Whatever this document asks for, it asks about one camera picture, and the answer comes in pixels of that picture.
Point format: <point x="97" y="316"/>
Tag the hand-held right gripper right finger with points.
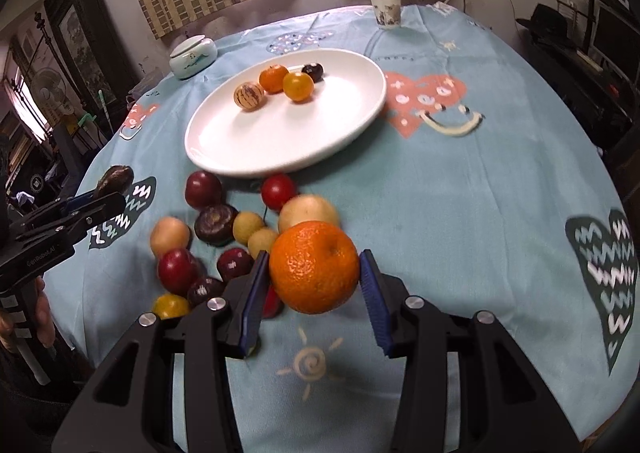
<point x="372" y="305"/>

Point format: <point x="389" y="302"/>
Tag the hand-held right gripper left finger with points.
<point x="252" y="305"/>

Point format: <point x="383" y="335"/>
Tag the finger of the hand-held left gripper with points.
<point x="100" y="213"/>
<point x="80" y="201"/>

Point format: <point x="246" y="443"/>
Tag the red tomato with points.
<point x="278" y="191"/>
<point x="272" y="304"/>

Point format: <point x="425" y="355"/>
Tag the dark brown round fruit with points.
<point x="115" y="178"/>

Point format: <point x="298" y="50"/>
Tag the dark red plum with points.
<point x="234" y="264"/>
<point x="204" y="289"/>

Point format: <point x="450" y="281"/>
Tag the large orange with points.
<point x="315" y="267"/>

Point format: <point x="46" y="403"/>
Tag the pale tan round fruit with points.
<point x="170" y="236"/>

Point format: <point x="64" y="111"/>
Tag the yellow-green round fruit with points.
<point x="170" y="307"/>

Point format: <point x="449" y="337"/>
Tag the large yellow pear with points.
<point x="308" y="210"/>

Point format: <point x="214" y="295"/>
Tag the white oval plate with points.
<point x="280" y="133"/>

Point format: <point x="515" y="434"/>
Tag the person's left forearm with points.
<point x="30" y="413"/>

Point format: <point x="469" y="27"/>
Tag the person's left hand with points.
<point x="47" y="318"/>

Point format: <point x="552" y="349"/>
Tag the small yellow longan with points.
<point x="248" y="227"/>

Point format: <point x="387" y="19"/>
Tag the large dark mangosteen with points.
<point x="215" y="224"/>

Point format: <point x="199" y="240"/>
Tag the light blue printed tablecloth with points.
<point x="450" y="233"/>

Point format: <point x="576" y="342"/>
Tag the standing electric fan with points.
<point x="50" y="90"/>

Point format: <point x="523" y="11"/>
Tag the dark wooden framed cabinet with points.
<point x="80" y="33"/>

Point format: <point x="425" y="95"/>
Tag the white ceramic lidded jar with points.
<point x="192" y="58"/>

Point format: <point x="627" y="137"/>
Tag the tan striped round fruit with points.
<point x="249" y="94"/>

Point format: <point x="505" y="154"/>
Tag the small orange tangerine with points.
<point x="273" y="78"/>

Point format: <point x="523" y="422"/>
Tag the yellow-orange round fruit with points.
<point x="298" y="86"/>

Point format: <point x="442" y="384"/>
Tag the small dark mangosteen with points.
<point x="313" y="71"/>

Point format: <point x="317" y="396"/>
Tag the printed paper cup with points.
<point x="386" y="10"/>

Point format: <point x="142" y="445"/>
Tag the black desk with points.
<point x="575" y="83"/>

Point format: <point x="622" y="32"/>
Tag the black hat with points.
<point x="547" y="18"/>

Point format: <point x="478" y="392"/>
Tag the black monitor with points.
<point x="612" y="33"/>

